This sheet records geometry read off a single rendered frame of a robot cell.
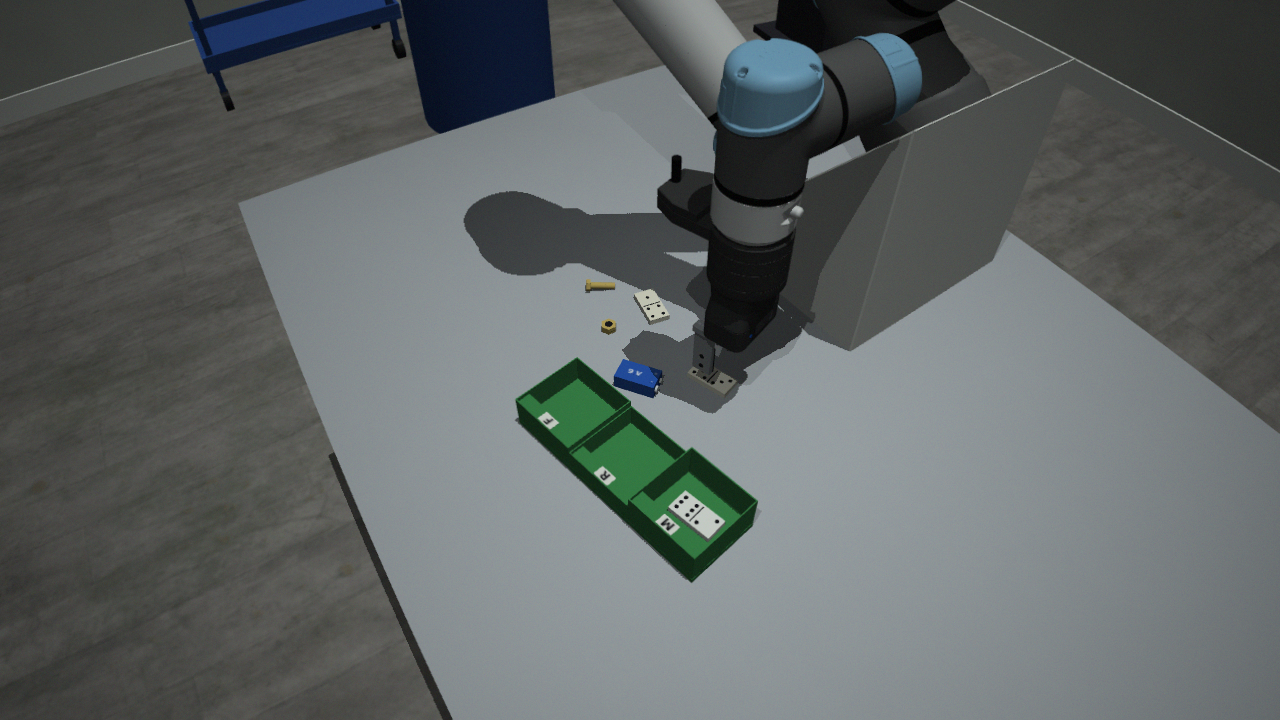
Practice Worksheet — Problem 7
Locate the white domino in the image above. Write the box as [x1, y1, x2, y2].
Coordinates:
[668, 489, 724, 542]
[634, 288, 669, 325]
[687, 366, 737, 398]

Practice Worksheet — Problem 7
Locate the green three-compartment bin rack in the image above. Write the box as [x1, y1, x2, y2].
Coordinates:
[515, 357, 758, 583]

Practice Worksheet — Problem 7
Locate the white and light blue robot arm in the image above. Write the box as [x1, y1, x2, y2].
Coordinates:
[613, 0, 992, 208]

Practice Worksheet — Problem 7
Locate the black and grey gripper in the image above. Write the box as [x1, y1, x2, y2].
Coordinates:
[657, 155, 804, 375]

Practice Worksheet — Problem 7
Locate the blue 9v battery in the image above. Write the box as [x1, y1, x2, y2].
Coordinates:
[614, 359, 663, 398]

